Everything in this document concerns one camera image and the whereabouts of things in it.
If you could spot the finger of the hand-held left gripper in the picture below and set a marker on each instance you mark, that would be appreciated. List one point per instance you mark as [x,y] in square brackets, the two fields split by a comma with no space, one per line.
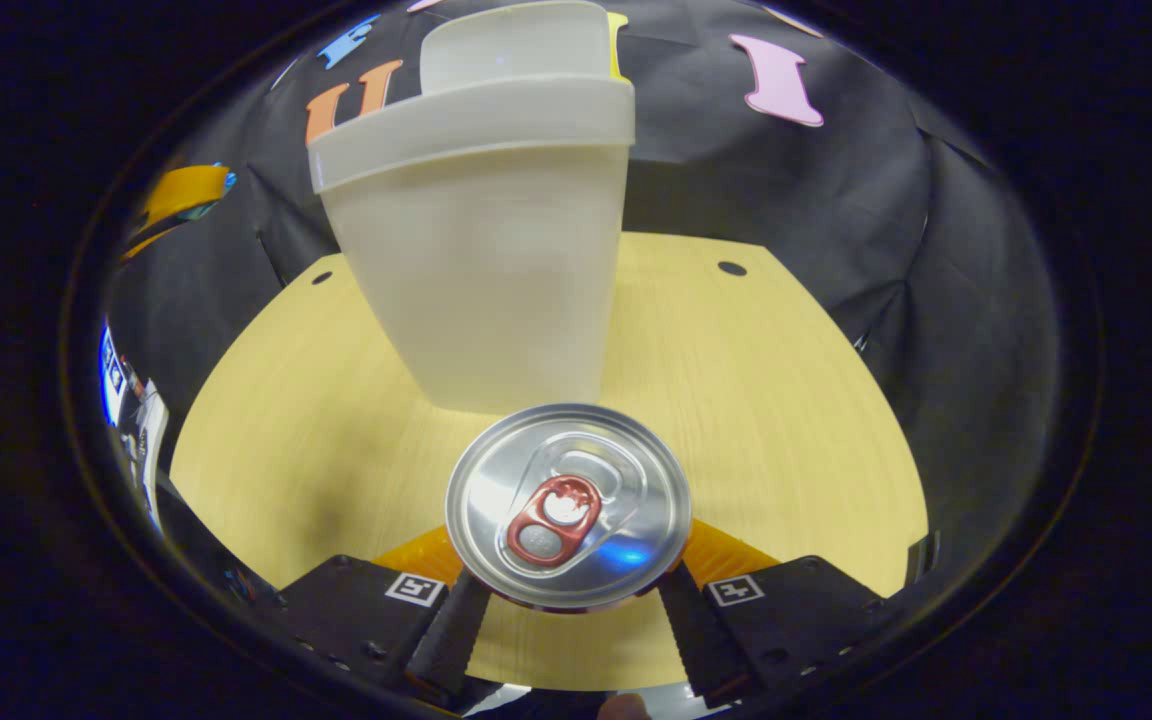
[186,190]
[151,243]

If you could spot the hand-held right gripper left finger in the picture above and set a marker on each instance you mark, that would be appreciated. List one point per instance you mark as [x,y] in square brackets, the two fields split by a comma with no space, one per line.
[446,640]

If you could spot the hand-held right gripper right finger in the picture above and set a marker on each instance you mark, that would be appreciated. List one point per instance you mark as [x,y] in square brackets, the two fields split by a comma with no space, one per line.
[696,640]

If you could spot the silver pop can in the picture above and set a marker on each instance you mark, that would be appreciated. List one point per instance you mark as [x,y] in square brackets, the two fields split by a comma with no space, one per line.
[566,470]

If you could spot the white desktop garbage bin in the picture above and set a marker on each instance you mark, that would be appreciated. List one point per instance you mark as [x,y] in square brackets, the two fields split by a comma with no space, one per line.
[476,280]

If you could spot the wooden desktop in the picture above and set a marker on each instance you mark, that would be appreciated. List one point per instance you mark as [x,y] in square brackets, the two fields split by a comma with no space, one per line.
[756,420]

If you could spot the bright computer screen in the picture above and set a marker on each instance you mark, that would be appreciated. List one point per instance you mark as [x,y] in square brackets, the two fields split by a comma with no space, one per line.
[111,380]

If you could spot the white side table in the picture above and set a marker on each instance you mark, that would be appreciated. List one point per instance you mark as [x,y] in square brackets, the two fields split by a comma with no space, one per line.
[151,440]

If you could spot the black backdrop cloth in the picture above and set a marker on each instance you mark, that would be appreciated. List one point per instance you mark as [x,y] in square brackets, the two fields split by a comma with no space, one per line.
[936,300]

